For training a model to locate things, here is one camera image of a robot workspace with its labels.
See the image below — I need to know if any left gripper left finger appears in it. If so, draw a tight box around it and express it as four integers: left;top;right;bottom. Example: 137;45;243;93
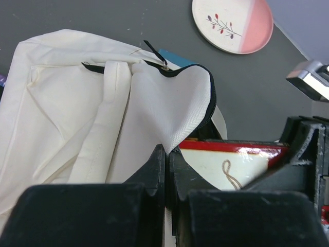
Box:
1;145;166;246

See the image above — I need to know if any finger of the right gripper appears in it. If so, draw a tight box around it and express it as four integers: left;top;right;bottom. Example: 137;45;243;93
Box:
245;116;328;206

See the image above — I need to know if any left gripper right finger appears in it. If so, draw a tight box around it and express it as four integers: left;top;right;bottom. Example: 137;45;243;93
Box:
168;151;328;246

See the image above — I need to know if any red cream book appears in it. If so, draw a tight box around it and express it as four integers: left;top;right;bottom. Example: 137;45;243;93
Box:
179;140;289;190

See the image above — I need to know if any cream canvas backpack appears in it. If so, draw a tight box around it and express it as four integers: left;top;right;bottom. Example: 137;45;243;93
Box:
1;29;217;246

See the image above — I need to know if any pink cream plate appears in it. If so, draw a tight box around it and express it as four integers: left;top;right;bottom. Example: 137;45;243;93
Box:
191;0;274;55

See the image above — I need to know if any blue wallet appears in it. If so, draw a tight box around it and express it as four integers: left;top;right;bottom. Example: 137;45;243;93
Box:
159;49;195;67

